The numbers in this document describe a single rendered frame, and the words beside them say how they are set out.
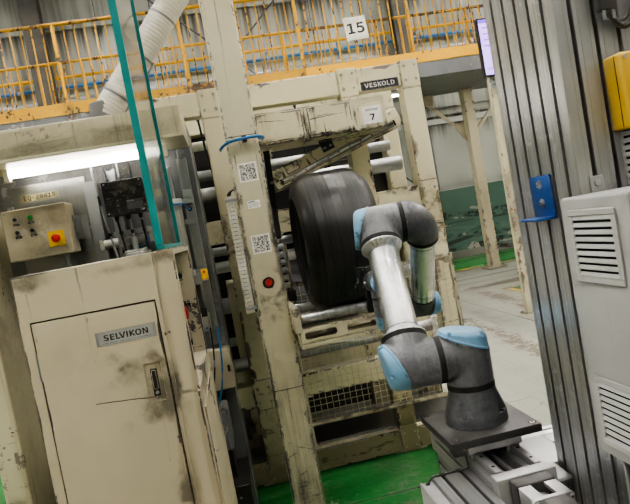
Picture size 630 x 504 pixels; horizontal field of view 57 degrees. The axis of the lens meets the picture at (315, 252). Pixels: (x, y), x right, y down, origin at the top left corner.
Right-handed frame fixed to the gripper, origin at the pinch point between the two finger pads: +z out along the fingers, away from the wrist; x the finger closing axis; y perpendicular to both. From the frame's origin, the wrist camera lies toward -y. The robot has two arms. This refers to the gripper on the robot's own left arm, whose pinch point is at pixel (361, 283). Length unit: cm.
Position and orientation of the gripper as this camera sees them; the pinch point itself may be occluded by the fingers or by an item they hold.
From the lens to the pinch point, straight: 224.9
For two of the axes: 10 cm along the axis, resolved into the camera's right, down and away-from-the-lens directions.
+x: -9.7, 1.8, -1.4
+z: -1.4, 0.0, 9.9
